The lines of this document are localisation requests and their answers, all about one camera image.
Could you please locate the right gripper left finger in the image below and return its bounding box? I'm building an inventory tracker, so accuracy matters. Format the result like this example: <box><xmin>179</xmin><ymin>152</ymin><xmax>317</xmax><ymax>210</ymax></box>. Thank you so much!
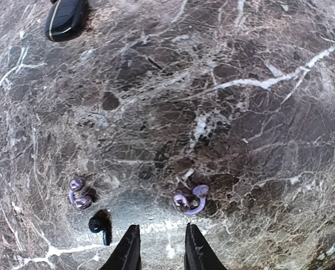
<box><xmin>100</xmin><ymin>225</ymin><xmax>141</xmax><ymax>270</ymax></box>

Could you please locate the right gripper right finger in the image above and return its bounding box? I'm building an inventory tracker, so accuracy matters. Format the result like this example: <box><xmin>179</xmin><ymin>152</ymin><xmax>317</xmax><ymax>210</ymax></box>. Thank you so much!
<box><xmin>184</xmin><ymin>223</ymin><xmax>226</xmax><ymax>270</ymax></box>

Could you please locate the black earbud charging case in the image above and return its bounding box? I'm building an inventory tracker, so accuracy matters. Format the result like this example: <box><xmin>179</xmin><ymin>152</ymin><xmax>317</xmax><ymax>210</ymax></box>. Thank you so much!
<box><xmin>44</xmin><ymin>0</ymin><xmax>90</xmax><ymax>42</ymax></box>

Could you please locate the small black stem earbud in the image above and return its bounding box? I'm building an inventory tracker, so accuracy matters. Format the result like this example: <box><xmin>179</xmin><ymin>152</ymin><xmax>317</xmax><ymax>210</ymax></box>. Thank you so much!
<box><xmin>88</xmin><ymin>217</ymin><xmax>110</xmax><ymax>246</ymax></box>

